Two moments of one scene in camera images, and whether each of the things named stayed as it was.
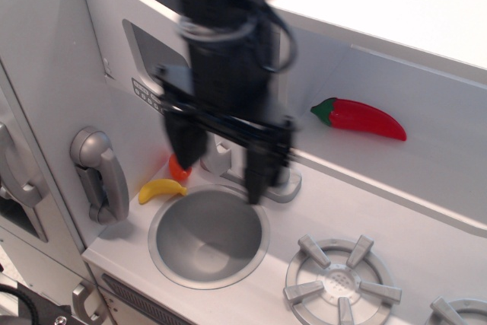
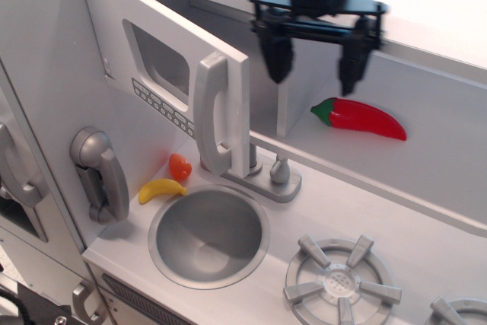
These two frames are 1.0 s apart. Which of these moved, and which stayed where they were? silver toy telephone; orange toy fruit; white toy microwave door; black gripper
Moved: black gripper
Stayed: silver toy telephone; orange toy fruit; white toy microwave door
